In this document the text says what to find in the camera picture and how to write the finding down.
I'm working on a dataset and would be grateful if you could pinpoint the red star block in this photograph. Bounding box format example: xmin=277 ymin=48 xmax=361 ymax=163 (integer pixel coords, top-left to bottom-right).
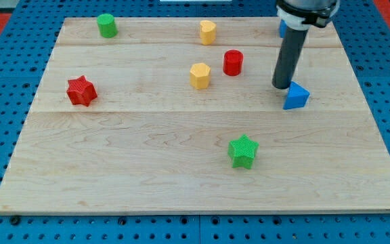
xmin=66 ymin=75 xmax=98 ymax=106

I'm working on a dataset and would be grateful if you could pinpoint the blue block behind rod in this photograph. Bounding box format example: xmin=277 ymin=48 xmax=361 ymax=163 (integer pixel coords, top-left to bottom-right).
xmin=278 ymin=20 xmax=287 ymax=38

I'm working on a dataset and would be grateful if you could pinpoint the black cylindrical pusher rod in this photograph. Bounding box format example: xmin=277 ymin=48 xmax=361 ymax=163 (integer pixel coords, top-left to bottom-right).
xmin=272 ymin=27 xmax=308 ymax=89

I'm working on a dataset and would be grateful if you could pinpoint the blue triangle block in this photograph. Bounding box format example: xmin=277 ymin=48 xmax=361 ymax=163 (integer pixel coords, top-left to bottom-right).
xmin=283 ymin=81 xmax=310 ymax=110

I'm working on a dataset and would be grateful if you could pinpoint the yellow heart block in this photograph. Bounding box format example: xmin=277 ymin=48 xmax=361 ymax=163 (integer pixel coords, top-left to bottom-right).
xmin=199 ymin=20 xmax=217 ymax=45

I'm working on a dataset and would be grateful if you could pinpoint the green star block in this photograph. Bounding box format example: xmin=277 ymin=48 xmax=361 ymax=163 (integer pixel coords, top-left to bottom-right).
xmin=227 ymin=134 xmax=259 ymax=169

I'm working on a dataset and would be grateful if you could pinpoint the red cylinder block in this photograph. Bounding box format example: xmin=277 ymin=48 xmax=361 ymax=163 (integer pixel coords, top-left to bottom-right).
xmin=223 ymin=49 xmax=244 ymax=76

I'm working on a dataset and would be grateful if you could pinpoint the yellow hexagon block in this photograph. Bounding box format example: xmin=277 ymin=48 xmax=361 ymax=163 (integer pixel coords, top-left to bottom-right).
xmin=190 ymin=63 xmax=211 ymax=89

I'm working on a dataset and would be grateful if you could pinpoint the green cylinder block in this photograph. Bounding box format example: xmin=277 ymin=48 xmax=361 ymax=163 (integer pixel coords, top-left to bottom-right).
xmin=96 ymin=13 xmax=118 ymax=38

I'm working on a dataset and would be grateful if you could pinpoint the wooden board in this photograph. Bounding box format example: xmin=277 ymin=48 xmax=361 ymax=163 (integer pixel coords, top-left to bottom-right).
xmin=0 ymin=18 xmax=390 ymax=216

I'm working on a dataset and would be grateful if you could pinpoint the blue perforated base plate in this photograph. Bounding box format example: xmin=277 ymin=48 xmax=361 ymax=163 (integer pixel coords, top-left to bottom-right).
xmin=0 ymin=1 xmax=390 ymax=243

